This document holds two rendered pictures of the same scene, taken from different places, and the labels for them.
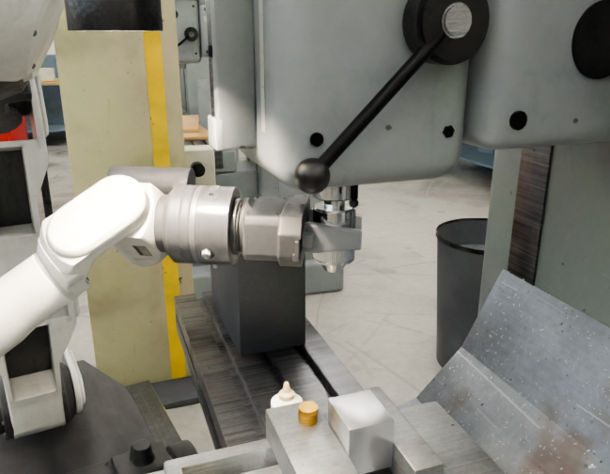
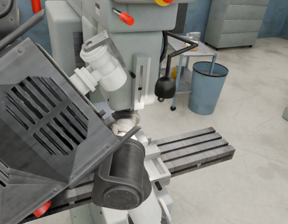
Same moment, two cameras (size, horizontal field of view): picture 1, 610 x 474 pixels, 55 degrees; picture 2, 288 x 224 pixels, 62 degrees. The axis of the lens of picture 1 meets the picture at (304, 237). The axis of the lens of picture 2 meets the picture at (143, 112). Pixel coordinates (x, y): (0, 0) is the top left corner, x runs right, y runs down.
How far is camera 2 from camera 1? 114 cm
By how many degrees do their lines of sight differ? 85
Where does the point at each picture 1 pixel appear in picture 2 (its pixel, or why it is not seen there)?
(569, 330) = (106, 106)
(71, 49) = not seen: outside the picture
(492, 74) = not seen: hidden behind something
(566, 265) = (99, 94)
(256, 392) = (90, 179)
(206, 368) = (72, 194)
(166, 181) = (117, 130)
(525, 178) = not seen: hidden behind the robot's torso
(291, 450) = (147, 153)
